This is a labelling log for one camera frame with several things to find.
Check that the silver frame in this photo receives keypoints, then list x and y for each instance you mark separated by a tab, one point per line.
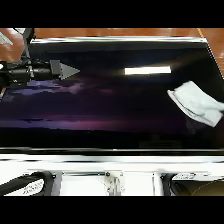
100	166

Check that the white garment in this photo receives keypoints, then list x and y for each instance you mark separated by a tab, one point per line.
199	102

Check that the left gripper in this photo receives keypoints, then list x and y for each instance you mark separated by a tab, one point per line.
50	70

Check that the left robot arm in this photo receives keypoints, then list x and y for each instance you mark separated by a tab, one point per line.
18	74

